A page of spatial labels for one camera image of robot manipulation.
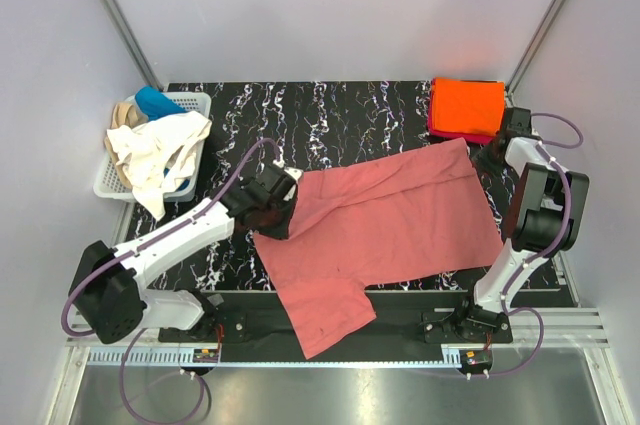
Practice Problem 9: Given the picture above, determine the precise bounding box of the white t-shirt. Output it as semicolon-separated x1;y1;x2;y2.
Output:
107;111;211;220

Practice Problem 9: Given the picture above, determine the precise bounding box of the folded magenta t-shirt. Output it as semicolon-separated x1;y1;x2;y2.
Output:
427;94;504;145

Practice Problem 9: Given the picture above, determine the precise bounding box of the white plastic laundry basket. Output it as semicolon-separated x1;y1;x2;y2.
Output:
93;92;211;203

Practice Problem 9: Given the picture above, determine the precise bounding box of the folded orange t-shirt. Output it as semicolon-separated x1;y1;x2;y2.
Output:
428;77;505;143

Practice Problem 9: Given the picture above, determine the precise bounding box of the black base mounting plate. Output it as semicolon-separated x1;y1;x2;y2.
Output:
157;289;516;364

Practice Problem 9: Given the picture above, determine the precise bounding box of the aluminium frame post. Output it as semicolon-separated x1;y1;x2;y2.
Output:
506;0;569;96
100;0;165;90

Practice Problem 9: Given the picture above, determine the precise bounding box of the blue t-shirt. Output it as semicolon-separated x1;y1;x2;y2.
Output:
134;86;186;121

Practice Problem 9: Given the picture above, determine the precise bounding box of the salmon pink t-shirt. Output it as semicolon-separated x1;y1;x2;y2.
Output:
253;139;503;359

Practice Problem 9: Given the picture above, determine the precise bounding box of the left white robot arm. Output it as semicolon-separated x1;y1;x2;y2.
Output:
65;163;303;345

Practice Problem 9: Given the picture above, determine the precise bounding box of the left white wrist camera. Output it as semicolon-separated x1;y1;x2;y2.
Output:
284;167;303;200

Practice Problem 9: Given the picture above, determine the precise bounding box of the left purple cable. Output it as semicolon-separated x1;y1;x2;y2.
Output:
59;137;284;423

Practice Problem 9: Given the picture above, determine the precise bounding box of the left aluminium frame post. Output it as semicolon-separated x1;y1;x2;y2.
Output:
100;0;165;90

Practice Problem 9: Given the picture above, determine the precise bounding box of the right aluminium frame post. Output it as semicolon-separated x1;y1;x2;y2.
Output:
506;0;569;96

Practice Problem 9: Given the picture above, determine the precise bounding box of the white slotted cable duct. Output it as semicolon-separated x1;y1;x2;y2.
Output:
87;347;493;367

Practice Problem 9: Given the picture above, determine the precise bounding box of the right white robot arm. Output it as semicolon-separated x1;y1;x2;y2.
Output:
450;107;590;343

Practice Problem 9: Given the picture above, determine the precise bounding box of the beige t-shirt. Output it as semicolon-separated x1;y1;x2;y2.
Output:
104;101;149;166

